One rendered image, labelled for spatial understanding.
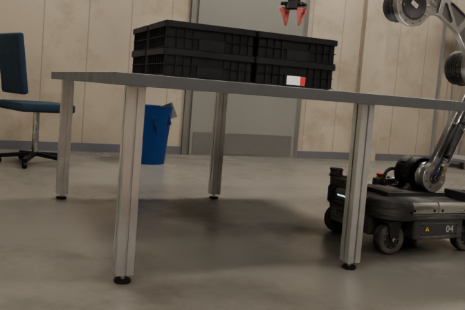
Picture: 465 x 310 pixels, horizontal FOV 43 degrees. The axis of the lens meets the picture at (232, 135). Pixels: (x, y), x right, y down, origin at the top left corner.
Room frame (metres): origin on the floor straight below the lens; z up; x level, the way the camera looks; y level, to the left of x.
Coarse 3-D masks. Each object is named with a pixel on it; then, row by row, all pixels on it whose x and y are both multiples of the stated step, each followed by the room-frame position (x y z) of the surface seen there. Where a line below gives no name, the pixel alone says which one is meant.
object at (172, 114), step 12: (156, 108) 4.95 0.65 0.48; (168, 108) 5.03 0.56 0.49; (144, 120) 4.94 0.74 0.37; (156, 120) 4.97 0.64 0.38; (168, 120) 5.07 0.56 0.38; (144, 132) 4.95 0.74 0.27; (156, 132) 4.98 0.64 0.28; (168, 132) 5.12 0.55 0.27; (144, 144) 4.96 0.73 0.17; (156, 144) 4.99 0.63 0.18; (144, 156) 4.97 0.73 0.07; (156, 156) 5.01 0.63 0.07
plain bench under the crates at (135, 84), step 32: (64, 96) 3.23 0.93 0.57; (128, 96) 1.92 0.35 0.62; (224, 96) 3.62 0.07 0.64; (288, 96) 2.10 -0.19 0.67; (320, 96) 2.16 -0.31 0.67; (352, 96) 2.21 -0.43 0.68; (384, 96) 2.27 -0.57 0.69; (64, 128) 3.24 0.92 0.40; (128, 128) 1.92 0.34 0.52; (224, 128) 3.63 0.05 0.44; (352, 128) 2.34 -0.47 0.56; (64, 160) 3.25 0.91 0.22; (128, 160) 1.92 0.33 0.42; (352, 160) 2.33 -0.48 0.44; (64, 192) 3.25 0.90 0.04; (128, 192) 1.93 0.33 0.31; (352, 192) 2.31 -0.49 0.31; (128, 224) 1.94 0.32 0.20; (352, 224) 2.30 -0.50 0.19; (128, 256) 1.93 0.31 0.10; (352, 256) 2.30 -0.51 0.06
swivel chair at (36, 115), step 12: (0, 36) 4.53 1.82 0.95; (12, 36) 4.36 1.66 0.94; (0, 48) 4.56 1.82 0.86; (12, 48) 4.39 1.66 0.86; (24, 48) 4.35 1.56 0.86; (0, 60) 4.58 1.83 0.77; (12, 60) 4.41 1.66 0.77; (24, 60) 4.35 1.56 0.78; (0, 72) 4.61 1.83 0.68; (12, 72) 4.43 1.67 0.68; (24, 72) 4.35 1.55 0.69; (12, 84) 4.45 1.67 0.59; (24, 84) 4.36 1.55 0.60; (12, 108) 4.31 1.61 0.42; (24, 108) 4.21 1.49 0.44; (36, 108) 4.27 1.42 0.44; (48, 108) 4.33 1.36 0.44; (36, 120) 4.47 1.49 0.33; (36, 132) 4.48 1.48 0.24; (36, 144) 4.48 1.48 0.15; (0, 156) 4.39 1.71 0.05; (24, 156) 4.69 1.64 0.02; (48, 156) 4.45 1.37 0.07; (24, 168) 4.23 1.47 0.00
